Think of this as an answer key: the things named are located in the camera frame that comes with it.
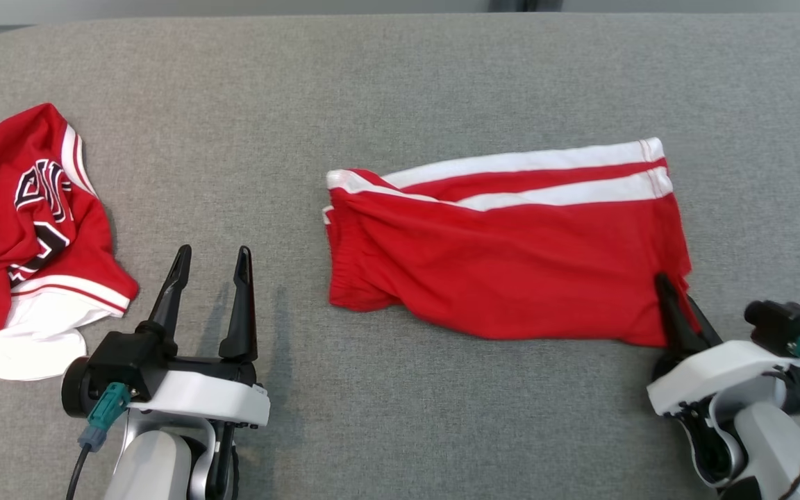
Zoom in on red shorts with white stripes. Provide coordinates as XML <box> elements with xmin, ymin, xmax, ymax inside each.
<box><xmin>322</xmin><ymin>137</ymin><xmax>693</xmax><ymax>349</ymax></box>

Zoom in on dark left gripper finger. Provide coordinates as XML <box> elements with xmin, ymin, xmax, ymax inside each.
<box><xmin>137</xmin><ymin>244</ymin><xmax>193</xmax><ymax>352</ymax></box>
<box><xmin>218</xmin><ymin>246</ymin><xmax>260</xmax><ymax>363</ymax></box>

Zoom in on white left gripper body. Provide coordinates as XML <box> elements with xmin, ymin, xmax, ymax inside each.
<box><xmin>133</xmin><ymin>356</ymin><xmax>270</xmax><ymax>428</ymax></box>

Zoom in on teal-plug black left camera cable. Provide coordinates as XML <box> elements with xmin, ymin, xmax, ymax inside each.
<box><xmin>65</xmin><ymin>381</ymin><xmax>133</xmax><ymax>500</ymax></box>

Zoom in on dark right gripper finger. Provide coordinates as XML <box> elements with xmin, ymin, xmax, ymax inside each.
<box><xmin>653</xmin><ymin>273</ymin><xmax>710</xmax><ymax>356</ymax></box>
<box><xmin>685</xmin><ymin>294</ymin><xmax>724</xmax><ymax>347</ymax></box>

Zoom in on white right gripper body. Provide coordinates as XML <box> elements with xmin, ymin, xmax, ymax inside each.
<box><xmin>647</xmin><ymin>339</ymin><xmax>800</xmax><ymax>418</ymax></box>

